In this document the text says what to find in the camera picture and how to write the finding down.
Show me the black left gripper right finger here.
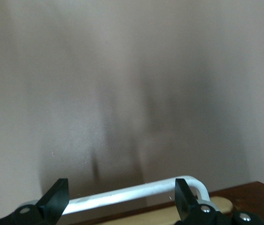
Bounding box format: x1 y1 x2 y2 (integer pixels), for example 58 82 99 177
174 178 264 225

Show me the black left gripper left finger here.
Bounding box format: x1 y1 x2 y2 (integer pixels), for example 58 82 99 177
0 178 69 225

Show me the light wooden drawer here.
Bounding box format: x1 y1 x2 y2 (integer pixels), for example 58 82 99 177
71 195 235 225

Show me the silver metal drawer handle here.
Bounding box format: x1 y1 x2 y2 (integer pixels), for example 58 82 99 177
61 175 211 215

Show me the dark red-brown wooden cabinet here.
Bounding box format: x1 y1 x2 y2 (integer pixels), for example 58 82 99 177
208 180 264 225

